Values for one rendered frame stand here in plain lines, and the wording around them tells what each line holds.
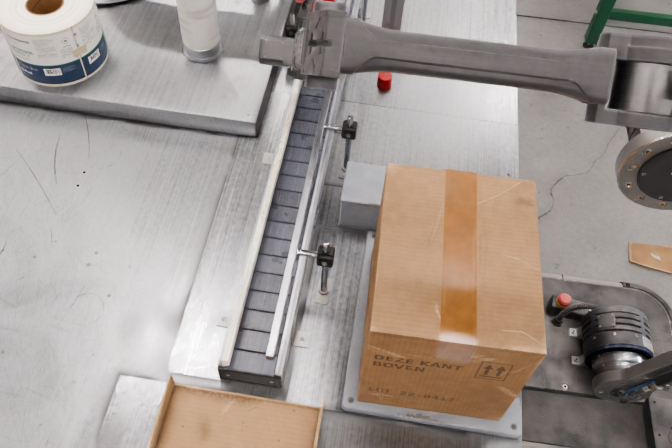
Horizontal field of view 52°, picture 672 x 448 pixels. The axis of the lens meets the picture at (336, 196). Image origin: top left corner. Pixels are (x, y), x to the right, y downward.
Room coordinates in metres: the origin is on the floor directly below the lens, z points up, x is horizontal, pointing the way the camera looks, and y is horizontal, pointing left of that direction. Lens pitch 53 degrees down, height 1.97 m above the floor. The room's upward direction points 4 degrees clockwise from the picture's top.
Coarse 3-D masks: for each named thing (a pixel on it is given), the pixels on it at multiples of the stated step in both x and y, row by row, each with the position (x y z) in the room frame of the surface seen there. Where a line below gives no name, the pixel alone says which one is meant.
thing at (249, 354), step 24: (312, 96) 1.09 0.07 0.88; (312, 120) 1.01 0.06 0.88; (288, 144) 0.94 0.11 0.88; (312, 144) 0.95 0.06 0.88; (288, 168) 0.88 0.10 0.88; (288, 192) 0.82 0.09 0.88; (312, 192) 0.82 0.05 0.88; (288, 216) 0.76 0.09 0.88; (264, 240) 0.70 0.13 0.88; (288, 240) 0.70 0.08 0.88; (264, 264) 0.65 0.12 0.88; (264, 288) 0.60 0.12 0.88; (264, 312) 0.55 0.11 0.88; (240, 336) 0.50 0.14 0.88; (264, 336) 0.50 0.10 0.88; (240, 360) 0.46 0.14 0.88; (264, 360) 0.46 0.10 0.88
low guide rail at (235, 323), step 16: (288, 112) 1.00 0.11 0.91; (288, 128) 0.95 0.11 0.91; (272, 176) 0.83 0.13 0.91; (272, 192) 0.79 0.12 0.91; (256, 240) 0.68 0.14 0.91; (256, 256) 0.65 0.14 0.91; (240, 288) 0.57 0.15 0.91; (240, 304) 0.54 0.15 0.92; (240, 320) 0.52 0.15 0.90; (224, 352) 0.46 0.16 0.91
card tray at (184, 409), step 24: (168, 384) 0.41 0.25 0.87; (168, 408) 0.38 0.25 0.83; (192, 408) 0.39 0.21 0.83; (216, 408) 0.39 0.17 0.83; (240, 408) 0.39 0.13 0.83; (264, 408) 0.40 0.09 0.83; (288, 408) 0.40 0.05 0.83; (312, 408) 0.40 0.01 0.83; (168, 432) 0.35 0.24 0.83; (192, 432) 0.35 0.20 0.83; (216, 432) 0.35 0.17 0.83; (240, 432) 0.35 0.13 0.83; (264, 432) 0.36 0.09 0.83; (288, 432) 0.36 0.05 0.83; (312, 432) 0.36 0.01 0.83
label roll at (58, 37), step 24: (0, 0) 1.16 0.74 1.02; (24, 0) 1.16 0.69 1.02; (48, 0) 1.19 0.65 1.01; (72, 0) 1.17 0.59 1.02; (0, 24) 1.09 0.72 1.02; (24, 24) 1.09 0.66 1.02; (48, 24) 1.09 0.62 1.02; (72, 24) 1.10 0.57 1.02; (96, 24) 1.15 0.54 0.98; (24, 48) 1.06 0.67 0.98; (48, 48) 1.06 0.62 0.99; (72, 48) 1.08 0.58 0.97; (96, 48) 1.13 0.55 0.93; (24, 72) 1.07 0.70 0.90; (48, 72) 1.06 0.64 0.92; (72, 72) 1.07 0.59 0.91; (96, 72) 1.11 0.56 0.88
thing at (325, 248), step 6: (324, 246) 0.62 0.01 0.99; (330, 246) 0.64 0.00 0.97; (300, 252) 0.63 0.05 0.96; (306, 252) 0.63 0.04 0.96; (312, 252) 0.63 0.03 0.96; (318, 252) 0.63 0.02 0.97; (324, 252) 0.62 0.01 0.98; (330, 252) 0.63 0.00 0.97; (318, 258) 0.62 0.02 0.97; (324, 258) 0.62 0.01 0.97; (330, 258) 0.62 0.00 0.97; (318, 264) 0.61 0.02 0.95; (324, 264) 0.61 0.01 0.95; (330, 264) 0.61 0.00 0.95; (324, 270) 0.62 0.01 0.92; (324, 276) 0.62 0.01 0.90; (324, 282) 0.62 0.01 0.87; (324, 288) 0.62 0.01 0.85
